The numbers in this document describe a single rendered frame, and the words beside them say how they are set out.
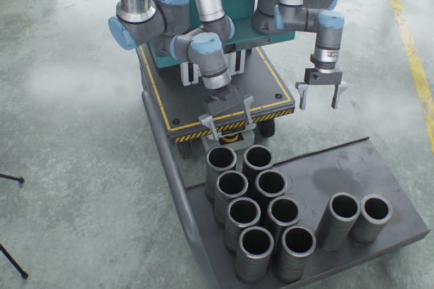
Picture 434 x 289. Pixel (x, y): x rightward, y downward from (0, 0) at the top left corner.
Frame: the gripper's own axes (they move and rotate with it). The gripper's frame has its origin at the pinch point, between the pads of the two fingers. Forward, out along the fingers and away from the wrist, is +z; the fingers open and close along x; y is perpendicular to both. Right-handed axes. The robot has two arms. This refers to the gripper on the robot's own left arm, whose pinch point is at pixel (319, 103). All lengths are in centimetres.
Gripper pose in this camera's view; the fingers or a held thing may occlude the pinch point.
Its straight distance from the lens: 161.8
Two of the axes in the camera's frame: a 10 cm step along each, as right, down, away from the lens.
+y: 2.1, 4.3, -8.8
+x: 9.8, -0.5, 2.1
